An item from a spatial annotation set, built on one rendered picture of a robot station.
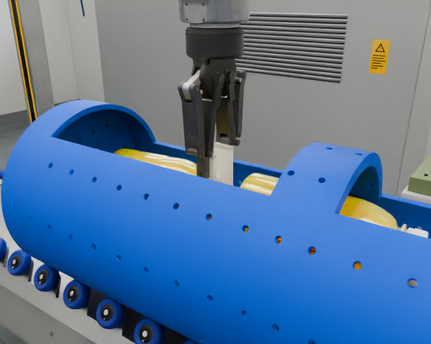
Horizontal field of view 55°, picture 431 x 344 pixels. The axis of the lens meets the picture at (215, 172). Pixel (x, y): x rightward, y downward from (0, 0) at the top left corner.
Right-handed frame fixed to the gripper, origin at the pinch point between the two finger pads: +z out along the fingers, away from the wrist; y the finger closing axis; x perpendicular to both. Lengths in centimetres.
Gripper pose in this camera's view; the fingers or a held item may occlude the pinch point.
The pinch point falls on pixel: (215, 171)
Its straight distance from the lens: 60.8
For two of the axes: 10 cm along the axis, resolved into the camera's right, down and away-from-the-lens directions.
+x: 8.4, 2.1, -5.1
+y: -5.5, 3.3, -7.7
